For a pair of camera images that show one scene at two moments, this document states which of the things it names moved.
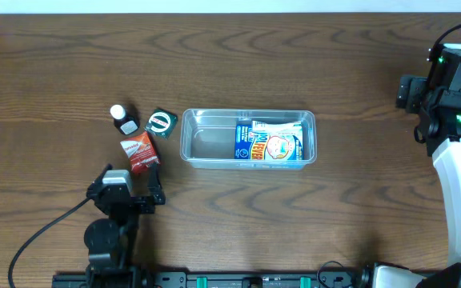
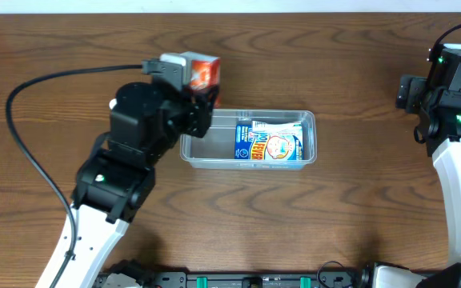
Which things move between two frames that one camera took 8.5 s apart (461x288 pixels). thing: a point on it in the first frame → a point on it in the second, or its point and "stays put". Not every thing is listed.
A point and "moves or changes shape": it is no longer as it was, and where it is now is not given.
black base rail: [348, 278] stays put
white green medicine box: [278, 128] stays put
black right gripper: [411, 94] stays put
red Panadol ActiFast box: [141, 153] moves or changes shape
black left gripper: [157, 197] → [170, 138]
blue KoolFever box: [266, 146] stays put
